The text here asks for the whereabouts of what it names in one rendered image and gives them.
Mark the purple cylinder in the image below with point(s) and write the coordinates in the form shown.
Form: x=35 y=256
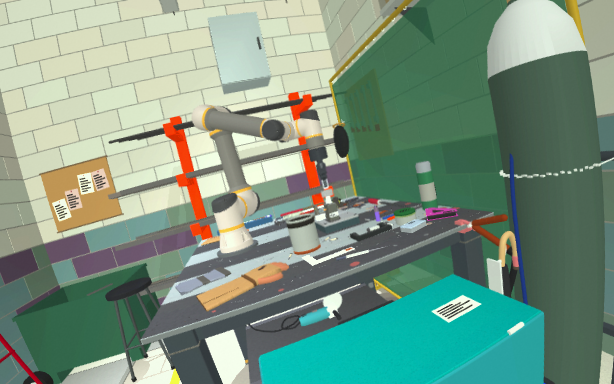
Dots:
x=378 y=214

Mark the pink triangle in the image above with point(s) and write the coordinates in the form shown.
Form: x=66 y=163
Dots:
x=441 y=213

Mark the red hand truck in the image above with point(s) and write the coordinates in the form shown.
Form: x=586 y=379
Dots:
x=14 y=357

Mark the red flat tool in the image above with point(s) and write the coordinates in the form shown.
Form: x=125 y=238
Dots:
x=297 y=212

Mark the small green white cylinder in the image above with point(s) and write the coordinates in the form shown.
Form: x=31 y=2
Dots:
x=426 y=184

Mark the white flat plate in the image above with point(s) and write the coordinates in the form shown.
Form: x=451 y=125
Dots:
x=494 y=278

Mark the green yellow-framed welding screen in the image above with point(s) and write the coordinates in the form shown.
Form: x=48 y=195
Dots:
x=432 y=110

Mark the grey can with orange base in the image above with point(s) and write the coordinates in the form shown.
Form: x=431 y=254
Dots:
x=303 y=235

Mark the tan leather glove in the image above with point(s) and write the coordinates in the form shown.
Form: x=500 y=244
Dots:
x=240 y=285

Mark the black round stool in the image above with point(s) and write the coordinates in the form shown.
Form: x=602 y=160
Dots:
x=128 y=288

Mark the black round disc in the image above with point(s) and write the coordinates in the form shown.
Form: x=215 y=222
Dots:
x=341 y=141

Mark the pale blue block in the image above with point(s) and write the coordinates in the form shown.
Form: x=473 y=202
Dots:
x=412 y=226

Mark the white square ruler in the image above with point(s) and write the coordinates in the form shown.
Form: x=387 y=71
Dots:
x=319 y=259

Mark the dark grey workbench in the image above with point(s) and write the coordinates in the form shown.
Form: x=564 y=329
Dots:
x=268 y=307

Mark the grey wall cabinet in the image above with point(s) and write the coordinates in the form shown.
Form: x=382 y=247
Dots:
x=240 y=50

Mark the green round tin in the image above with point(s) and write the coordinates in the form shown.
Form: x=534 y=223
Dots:
x=404 y=216

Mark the cork notice board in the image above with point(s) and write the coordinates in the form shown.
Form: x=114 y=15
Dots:
x=81 y=211

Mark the grey cast steel bracket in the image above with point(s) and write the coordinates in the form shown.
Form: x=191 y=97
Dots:
x=331 y=210

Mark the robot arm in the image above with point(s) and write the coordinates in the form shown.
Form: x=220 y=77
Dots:
x=230 y=158

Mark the green bin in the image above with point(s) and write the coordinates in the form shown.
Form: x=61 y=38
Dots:
x=72 y=321

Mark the teal cabinet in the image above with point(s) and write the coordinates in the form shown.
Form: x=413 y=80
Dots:
x=384 y=345

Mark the grey fixture vise body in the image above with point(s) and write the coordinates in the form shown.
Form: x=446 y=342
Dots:
x=343 y=222

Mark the blue rod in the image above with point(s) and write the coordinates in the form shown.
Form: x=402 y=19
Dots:
x=515 y=225

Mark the white marker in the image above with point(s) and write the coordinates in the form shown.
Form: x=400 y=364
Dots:
x=357 y=254

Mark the dark round base plate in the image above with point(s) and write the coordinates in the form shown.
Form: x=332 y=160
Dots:
x=254 y=247

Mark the large dark green gas cylinder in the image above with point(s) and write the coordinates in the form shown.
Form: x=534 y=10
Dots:
x=547 y=192

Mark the orange bar stock rack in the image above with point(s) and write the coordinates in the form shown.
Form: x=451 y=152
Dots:
x=184 y=158

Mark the teal angle grinder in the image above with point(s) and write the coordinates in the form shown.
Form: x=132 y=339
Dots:
x=319 y=314

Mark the blue box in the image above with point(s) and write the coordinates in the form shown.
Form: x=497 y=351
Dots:
x=259 y=222

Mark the black bar tool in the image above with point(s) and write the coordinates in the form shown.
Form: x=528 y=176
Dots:
x=369 y=232

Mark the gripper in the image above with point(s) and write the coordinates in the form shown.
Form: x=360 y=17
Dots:
x=318 y=160

